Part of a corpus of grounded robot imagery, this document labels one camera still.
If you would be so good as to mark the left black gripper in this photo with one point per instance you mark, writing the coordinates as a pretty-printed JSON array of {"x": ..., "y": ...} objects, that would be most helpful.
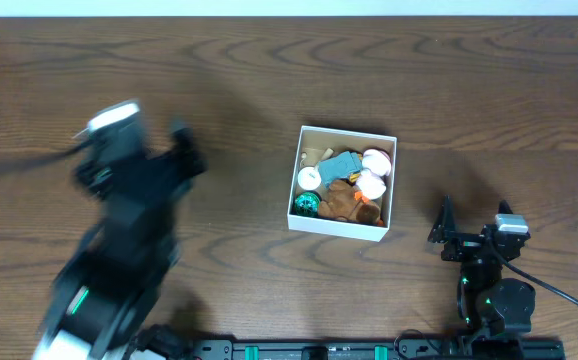
[{"x": 145, "y": 167}]

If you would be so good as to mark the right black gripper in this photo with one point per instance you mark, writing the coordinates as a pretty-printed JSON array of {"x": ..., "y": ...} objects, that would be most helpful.
[{"x": 467, "y": 238}]

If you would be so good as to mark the white duck toy pink hat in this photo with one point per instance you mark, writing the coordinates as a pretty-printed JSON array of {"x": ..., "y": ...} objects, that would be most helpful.
[{"x": 376, "y": 166}]

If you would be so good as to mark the white wooden pellet drum toy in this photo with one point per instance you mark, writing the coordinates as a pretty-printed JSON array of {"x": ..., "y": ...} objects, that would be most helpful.
[{"x": 308, "y": 177}]

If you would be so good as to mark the brown plush capybara toy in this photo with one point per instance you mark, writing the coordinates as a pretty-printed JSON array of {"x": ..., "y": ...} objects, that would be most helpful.
[{"x": 344, "y": 202}]

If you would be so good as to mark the green wire ball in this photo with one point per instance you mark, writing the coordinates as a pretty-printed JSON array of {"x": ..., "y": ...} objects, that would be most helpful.
[{"x": 306, "y": 204}]

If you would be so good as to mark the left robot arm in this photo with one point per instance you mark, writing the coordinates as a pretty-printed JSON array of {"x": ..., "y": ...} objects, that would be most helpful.
[{"x": 110, "y": 284}]

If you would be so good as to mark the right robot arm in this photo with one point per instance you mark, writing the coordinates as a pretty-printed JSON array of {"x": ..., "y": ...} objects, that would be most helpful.
[{"x": 496, "y": 310}]

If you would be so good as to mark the white cardboard box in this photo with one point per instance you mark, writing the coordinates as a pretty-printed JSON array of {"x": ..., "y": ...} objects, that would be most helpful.
[{"x": 314, "y": 141}]

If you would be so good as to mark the black mounting rail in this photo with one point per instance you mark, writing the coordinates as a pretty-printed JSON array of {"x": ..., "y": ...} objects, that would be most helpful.
[{"x": 161, "y": 342}]

